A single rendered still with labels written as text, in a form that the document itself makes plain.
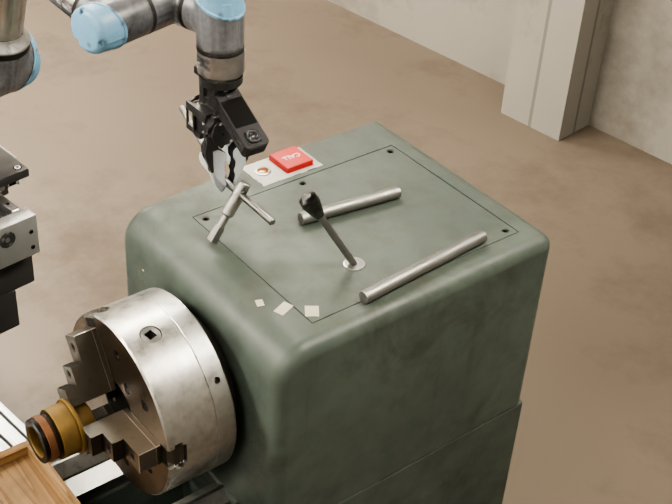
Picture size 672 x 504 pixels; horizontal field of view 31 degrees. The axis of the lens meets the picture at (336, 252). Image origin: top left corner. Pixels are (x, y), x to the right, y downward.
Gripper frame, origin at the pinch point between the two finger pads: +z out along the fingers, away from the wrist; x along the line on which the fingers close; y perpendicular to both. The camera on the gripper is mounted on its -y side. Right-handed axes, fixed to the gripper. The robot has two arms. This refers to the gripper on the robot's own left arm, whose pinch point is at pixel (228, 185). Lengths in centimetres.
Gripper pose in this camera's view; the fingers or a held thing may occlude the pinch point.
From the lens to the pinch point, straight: 201.2
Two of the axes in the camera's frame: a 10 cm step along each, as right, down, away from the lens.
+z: -0.5, 8.1, 5.9
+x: -7.9, 3.3, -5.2
